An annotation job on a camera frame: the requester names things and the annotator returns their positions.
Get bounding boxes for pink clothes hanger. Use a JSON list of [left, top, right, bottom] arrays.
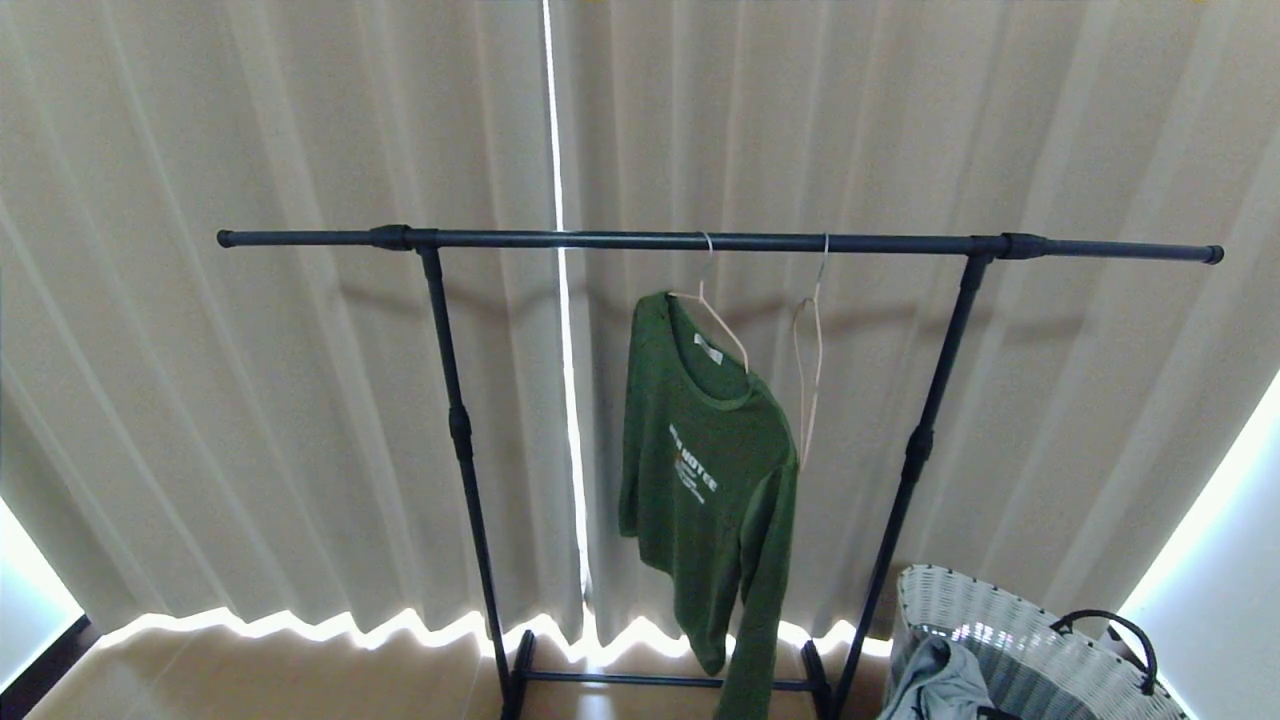
[[667, 232, 751, 373], [792, 233, 832, 472]]

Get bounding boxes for green printed shirt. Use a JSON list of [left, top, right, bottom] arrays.
[[617, 291, 801, 720]]

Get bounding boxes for pale grey shorts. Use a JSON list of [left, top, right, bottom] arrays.
[[878, 635, 997, 720]]

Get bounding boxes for black clothes rack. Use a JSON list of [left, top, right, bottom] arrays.
[[216, 223, 1226, 720]]

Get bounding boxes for white laundry basket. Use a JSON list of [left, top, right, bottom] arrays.
[[880, 565, 1191, 720]]

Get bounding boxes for beige curtain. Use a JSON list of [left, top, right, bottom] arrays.
[[0, 0, 1280, 666]]

